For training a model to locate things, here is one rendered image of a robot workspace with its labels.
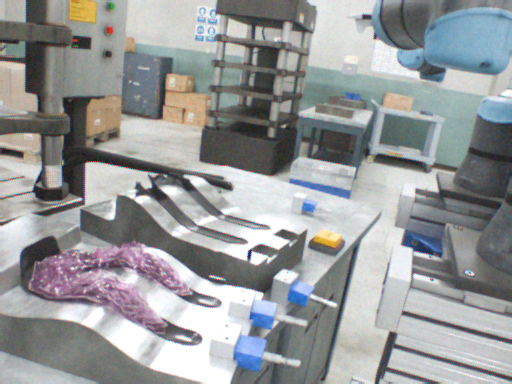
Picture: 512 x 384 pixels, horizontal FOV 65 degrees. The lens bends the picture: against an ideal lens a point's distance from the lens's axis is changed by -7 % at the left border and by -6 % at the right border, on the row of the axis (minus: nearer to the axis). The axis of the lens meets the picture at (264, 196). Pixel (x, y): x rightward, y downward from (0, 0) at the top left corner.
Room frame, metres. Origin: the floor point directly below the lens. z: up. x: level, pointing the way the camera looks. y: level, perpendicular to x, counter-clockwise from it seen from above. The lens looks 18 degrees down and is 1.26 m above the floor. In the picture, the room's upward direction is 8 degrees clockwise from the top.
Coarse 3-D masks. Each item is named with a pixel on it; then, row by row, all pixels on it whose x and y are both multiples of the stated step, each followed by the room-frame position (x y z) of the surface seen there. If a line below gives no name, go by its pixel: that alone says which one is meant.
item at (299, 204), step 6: (294, 198) 1.33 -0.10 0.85; (300, 198) 1.32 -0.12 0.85; (306, 198) 1.35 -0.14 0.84; (294, 204) 1.32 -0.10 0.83; (300, 204) 1.32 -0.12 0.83; (306, 204) 1.31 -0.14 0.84; (312, 204) 1.31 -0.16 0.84; (294, 210) 1.32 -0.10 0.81; (300, 210) 1.32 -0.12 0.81; (306, 210) 1.31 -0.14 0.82; (312, 210) 1.31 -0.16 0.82; (324, 210) 1.31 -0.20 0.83; (330, 210) 1.30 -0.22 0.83
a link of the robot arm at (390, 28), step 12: (384, 0) 0.52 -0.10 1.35; (396, 0) 0.48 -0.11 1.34; (372, 12) 0.55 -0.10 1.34; (384, 12) 0.50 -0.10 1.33; (396, 12) 0.47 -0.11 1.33; (372, 24) 0.55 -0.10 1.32; (384, 24) 0.51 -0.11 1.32; (396, 24) 0.47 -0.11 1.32; (384, 36) 0.52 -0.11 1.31; (396, 36) 0.49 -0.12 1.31; (408, 36) 0.46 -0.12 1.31; (408, 48) 0.51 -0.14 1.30; (420, 48) 0.48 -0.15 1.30
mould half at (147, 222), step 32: (128, 192) 0.91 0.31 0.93; (96, 224) 0.92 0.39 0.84; (128, 224) 0.87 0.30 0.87; (160, 224) 0.84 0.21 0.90; (224, 224) 0.92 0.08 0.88; (288, 224) 0.97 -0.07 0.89; (192, 256) 0.80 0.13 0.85; (224, 256) 0.76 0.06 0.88; (256, 256) 0.77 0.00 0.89; (288, 256) 0.88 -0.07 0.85; (256, 288) 0.74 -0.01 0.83
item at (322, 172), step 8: (296, 160) 4.18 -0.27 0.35; (304, 160) 4.34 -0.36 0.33; (312, 160) 4.32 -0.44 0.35; (320, 160) 4.31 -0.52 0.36; (296, 168) 3.97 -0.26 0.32; (304, 168) 3.96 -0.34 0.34; (312, 168) 3.94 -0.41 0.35; (320, 168) 4.30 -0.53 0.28; (328, 168) 4.28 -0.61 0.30; (336, 168) 4.26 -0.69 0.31; (344, 168) 4.25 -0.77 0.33; (352, 168) 4.23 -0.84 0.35; (296, 176) 3.97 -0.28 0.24; (304, 176) 3.96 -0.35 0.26; (312, 176) 4.15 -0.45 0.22; (320, 176) 3.92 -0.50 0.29; (328, 176) 4.25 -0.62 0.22; (336, 176) 3.89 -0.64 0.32; (344, 176) 3.87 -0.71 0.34; (352, 176) 3.86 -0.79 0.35; (328, 184) 3.91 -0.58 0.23; (336, 184) 3.88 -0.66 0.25; (344, 184) 3.87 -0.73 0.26
